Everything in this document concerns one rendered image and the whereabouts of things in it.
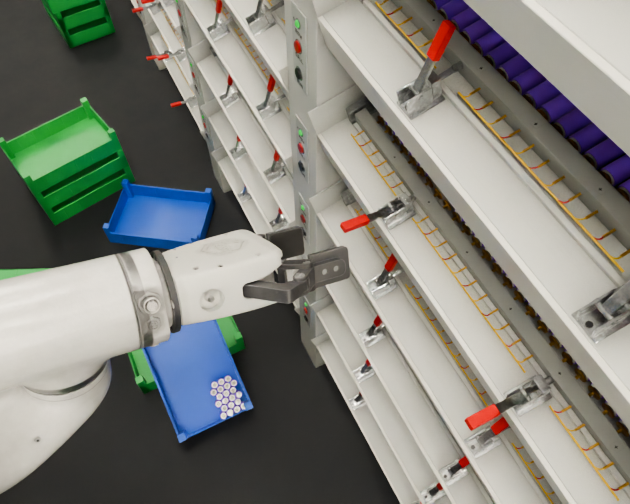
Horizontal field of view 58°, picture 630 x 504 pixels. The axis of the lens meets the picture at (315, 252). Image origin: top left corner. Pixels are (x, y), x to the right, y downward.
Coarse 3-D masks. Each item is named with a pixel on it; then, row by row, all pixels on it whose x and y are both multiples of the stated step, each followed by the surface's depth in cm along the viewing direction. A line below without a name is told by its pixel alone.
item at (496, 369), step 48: (336, 96) 77; (336, 144) 80; (384, 192) 75; (432, 192) 73; (384, 240) 76; (432, 240) 70; (432, 288) 67; (480, 336) 64; (528, 432) 58; (576, 432) 57; (576, 480) 56
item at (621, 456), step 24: (360, 120) 77; (384, 144) 75; (408, 168) 72; (432, 216) 69; (456, 240) 67; (480, 264) 65; (504, 288) 63; (480, 312) 64; (504, 312) 62; (528, 336) 60; (552, 360) 58; (576, 384) 57; (552, 408) 58; (576, 408) 56; (600, 432) 55; (624, 456) 53
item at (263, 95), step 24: (192, 0) 130; (216, 0) 127; (216, 24) 120; (216, 48) 121; (240, 48) 119; (240, 72) 116; (264, 72) 114; (264, 96) 112; (264, 120) 109; (288, 120) 108; (288, 144) 105; (288, 168) 103
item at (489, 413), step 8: (520, 392) 58; (504, 400) 58; (512, 400) 58; (520, 400) 58; (488, 408) 57; (496, 408) 57; (504, 408) 57; (472, 416) 56; (480, 416) 56; (488, 416) 56; (496, 416) 56; (472, 424) 56; (480, 424) 56
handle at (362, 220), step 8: (384, 208) 71; (392, 208) 70; (360, 216) 70; (368, 216) 70; (376, 216) 70; (384, 216) 71; (344, 224) 69; (352, 224) 69; (360, 224) 69; (344, 232) 69
